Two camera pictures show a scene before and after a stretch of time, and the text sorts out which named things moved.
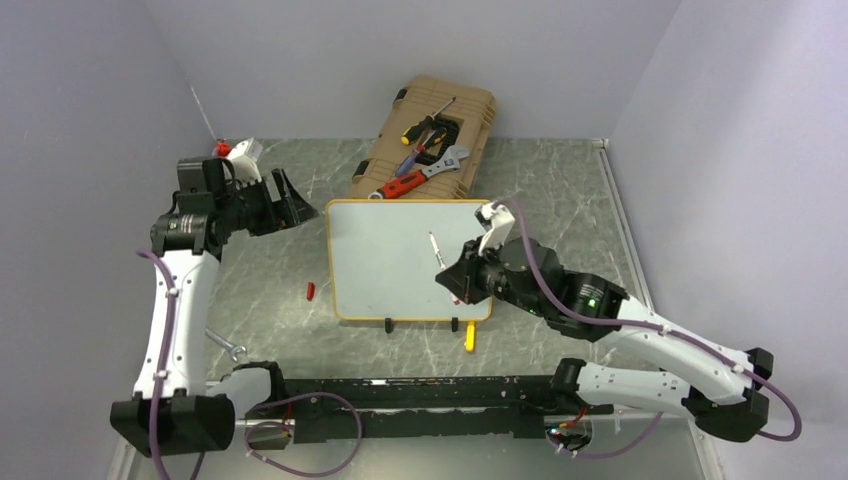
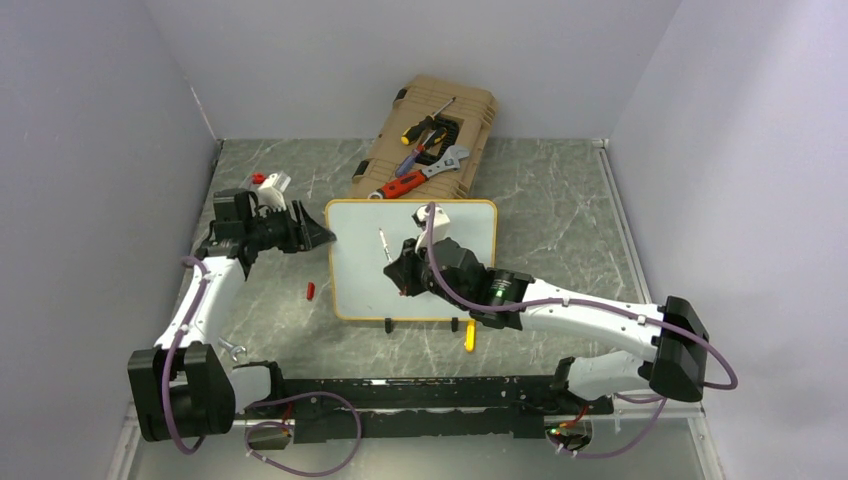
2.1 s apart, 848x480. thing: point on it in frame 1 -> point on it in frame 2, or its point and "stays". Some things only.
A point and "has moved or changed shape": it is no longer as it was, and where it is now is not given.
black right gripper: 462,277 -> 402,272
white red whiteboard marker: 442,264 has moved or changed shape
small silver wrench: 225,344 stays
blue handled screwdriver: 406,162 stays
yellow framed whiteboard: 384,265 stays
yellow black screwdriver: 412,133 stays
